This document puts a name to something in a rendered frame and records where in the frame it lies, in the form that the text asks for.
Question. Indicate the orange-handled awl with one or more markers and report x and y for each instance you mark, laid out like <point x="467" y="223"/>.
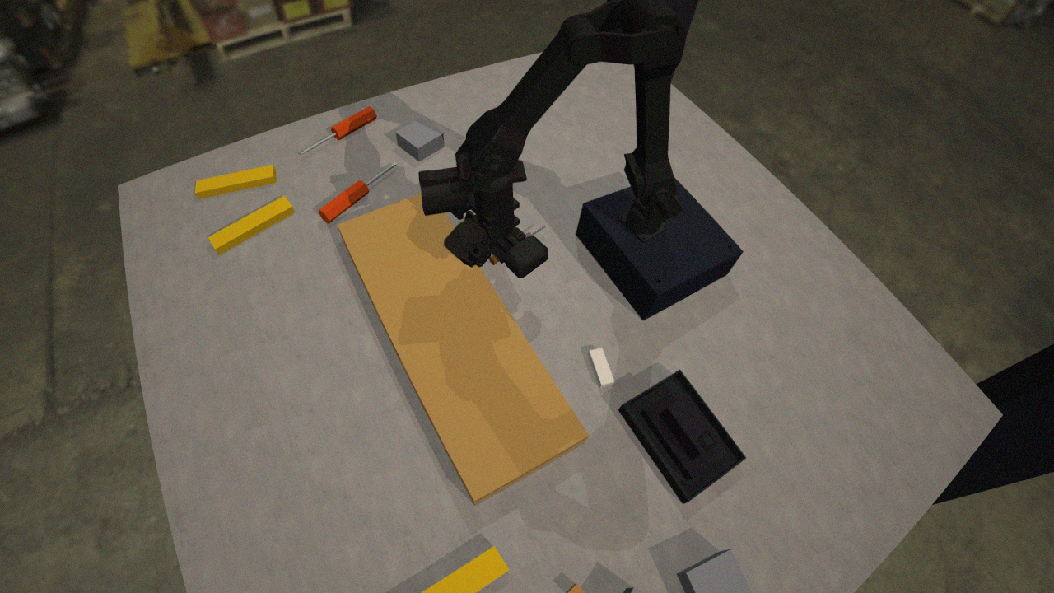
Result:
<point x="347" y="198"/>
<point x="347" y="126"/>

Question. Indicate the cream rectangular block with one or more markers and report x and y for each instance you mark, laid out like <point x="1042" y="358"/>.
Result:
<point x="601" y="368"/>

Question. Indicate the yellow rectangular bar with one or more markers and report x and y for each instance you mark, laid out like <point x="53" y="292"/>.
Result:
<point x="240" y="180"/>
<point x="473" y="576"/>
<point x="251" y="225"/>

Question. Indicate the tan rectangular floor panel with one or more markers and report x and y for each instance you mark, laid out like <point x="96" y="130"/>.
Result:
<point x="495" y="408"/>

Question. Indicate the awl with wooden handle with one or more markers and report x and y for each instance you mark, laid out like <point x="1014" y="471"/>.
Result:
<point x="493" y="259"/>

